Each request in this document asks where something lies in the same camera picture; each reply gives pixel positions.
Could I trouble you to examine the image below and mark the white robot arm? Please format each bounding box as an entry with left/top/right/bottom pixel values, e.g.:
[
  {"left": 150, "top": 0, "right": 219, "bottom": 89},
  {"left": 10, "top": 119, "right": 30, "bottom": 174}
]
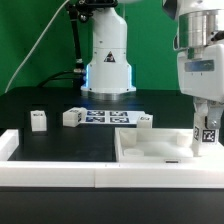
[{"left": 82, "top": 0, "right": 224, "bottom": 129}]

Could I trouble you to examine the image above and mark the white square tabletop part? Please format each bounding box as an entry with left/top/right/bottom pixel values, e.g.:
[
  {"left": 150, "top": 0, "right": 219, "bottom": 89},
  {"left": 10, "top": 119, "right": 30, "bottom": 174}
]
[{"left": 114, "top": 128, "right": 224, "bottom": 163}]

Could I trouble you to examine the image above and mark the black cable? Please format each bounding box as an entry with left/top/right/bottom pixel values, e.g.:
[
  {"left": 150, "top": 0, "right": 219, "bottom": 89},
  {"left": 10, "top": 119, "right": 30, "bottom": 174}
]
[{"left": 37, "top": 70, "right": 84, "bottom": 88}]

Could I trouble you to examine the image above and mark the blue tag marker sheet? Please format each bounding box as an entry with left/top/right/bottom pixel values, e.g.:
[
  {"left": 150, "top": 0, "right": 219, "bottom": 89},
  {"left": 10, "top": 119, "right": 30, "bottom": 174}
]
[{"left": 82, "top": 110, "right": 145, "bottom": 125}]

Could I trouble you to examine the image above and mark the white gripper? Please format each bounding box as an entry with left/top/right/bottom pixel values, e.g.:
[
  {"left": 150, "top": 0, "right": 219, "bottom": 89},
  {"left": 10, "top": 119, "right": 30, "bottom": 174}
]
[{"left": 177, "top": 44, "right": 224, "bottom": 129}]

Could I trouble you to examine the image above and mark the white cable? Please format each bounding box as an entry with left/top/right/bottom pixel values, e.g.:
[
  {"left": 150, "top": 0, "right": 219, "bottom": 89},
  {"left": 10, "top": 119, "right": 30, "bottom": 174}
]
[{"left": 4, "top": 0, "right": 72, "bottom": 94}]

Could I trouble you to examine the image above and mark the white U-shaped obstacle fence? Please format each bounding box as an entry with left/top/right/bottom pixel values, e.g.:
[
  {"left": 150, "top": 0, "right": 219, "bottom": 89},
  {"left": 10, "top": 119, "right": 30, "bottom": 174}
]
[{"left": 0, "top": 130, "right": 224, "bottom": 188}]

